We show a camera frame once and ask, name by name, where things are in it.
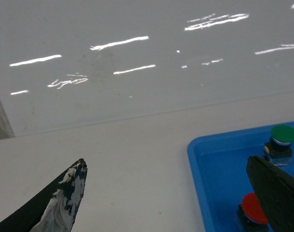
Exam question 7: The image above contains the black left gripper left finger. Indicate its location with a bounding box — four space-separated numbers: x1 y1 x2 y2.
0 159 87 232

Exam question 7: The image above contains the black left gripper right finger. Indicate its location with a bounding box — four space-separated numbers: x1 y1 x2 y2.
247 156 294 232

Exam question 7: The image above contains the red mushroom push button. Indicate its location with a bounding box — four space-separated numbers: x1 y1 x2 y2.
235 192 269 232

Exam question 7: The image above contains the green mushroom push button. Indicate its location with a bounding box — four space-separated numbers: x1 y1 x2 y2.
263 125 294 166

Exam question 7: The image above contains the blue plastic tray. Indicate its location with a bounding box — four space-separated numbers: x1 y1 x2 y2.
187 125 294 232

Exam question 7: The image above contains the white glossy back board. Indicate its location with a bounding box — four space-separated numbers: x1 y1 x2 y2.
0 0 294 136

